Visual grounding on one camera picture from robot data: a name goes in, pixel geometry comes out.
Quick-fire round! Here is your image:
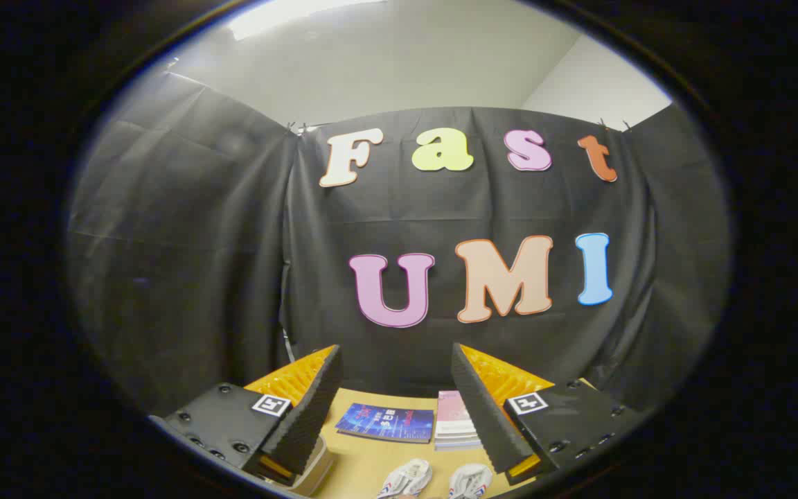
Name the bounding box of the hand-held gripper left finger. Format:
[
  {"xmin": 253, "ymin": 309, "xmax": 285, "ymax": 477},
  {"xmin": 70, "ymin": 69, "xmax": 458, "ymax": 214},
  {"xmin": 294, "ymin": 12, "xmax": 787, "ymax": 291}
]
[{"xmin": 163, "ymin": 344, "xmax": 344, "ymax": 487}]

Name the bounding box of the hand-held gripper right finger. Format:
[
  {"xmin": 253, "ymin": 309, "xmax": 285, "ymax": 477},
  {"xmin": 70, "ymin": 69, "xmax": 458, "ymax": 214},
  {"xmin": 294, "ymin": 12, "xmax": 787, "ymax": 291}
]
[{"xmin": 450, "ymin": 342, "xmax": 644, "ymax": 487}]

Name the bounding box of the cream storage box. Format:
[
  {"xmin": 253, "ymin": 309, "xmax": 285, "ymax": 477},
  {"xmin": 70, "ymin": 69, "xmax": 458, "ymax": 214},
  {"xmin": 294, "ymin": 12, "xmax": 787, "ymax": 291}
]
[{"xmin": 295, "ymin": 437, "xmax": 336, "ymax": 496}]

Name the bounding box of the white canvas shoe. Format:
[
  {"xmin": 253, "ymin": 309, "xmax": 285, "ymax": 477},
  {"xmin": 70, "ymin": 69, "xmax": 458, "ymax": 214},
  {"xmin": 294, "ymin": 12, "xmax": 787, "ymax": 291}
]
[
  {"xmin": 449, "ymin": 463, "xmax": 494, "ymax": 499},
  {"xmin": 377, "ymin": 457, "xmax": 433, "ymax": 498}
]

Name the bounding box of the pink cover thick book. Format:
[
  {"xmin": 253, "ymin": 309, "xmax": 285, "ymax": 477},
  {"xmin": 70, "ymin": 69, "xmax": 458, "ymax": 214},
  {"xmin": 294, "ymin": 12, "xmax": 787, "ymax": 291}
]
[{"xmin": 436, "ymin": 390, "xmax": 476, "ymax": 434}]

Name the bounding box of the grey blue book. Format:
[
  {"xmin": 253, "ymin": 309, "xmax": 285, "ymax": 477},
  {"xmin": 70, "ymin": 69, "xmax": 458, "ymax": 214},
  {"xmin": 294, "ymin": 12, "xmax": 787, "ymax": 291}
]
[{"xmin": 434, "ymin": 430, "xmax": 483, "ymax": 453}]

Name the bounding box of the blue cover book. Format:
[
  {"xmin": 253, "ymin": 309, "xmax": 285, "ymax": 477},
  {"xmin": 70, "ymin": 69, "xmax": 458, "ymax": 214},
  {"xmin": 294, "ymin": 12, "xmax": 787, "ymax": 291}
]
[{"xmin": 335, "ymin": 403, "xmax": 436, "ymax": 444}]

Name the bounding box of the black backdrop cloth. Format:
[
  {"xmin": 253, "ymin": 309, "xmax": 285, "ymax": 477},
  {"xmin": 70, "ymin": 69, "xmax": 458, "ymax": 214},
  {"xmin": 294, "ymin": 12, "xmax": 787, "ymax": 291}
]
[{"xmin": 66, "ymin": 69, "xmax": 732, "ymax": 417}]

